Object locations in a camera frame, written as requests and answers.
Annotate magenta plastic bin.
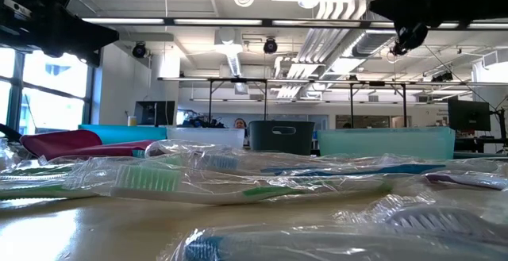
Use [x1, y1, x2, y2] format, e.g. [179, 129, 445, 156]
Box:
[18, 129, 159, 162]

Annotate bright blue plastic bin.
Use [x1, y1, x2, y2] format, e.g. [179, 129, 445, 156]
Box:
[77, 124, 169, 146]

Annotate black computer monitor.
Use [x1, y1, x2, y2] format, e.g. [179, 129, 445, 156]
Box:
[448, 99, 492, 132]
[133, 100, 176, 128]

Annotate teal translucent plastic bin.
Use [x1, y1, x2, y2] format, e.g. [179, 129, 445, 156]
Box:
[316, 126, 456, 163]

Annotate black monitor stand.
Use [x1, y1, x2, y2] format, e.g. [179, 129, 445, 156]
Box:
[491, 108, 508, 155]

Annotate clear white plastic bin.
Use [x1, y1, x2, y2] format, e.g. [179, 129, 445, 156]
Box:
[165, 126, 246, 151]

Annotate dark grey plastic bin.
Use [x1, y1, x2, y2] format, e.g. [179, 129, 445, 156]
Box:
[247, 120, 316, 157]

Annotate black round camera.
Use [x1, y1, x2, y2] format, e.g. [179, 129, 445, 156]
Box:
[263, 37, 279, 55]

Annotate black gantry frame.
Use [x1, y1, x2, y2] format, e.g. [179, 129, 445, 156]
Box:
[157, 77, 418, 129]

